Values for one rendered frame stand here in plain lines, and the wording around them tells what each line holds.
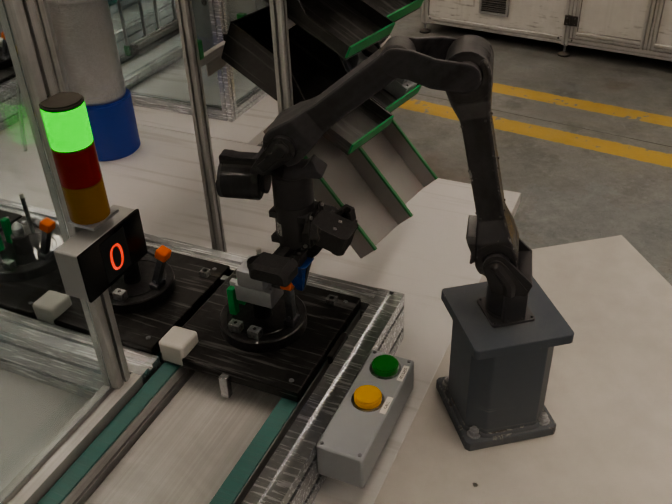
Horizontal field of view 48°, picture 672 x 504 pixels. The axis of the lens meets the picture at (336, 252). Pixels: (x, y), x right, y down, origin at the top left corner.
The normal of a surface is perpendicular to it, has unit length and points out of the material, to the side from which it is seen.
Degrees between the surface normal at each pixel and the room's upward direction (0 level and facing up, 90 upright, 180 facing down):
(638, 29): 90
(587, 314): 1
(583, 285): 0
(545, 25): 90
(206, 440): 0
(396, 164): 45
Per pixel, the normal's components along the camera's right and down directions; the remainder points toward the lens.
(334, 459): -0.41, 0.53
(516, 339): -0.04, -0.82
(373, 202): 0.56, -0.37
